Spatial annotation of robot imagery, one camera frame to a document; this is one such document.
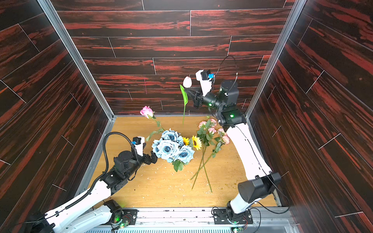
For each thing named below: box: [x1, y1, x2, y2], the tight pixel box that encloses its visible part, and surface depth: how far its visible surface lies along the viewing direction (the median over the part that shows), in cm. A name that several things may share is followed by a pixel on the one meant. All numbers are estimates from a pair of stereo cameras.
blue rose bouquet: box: [151, 128, 195, 173], surface depth 62 cm
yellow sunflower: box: [191, 135, 203, 151], surface depth 76 cm
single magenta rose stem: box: [139, 105, 166, 142], surface depth 66 cm
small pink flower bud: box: [179, 76, 193, 124], surface depth 63 cm
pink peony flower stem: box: [191, 120, 215, 190], surface depth 109 cm
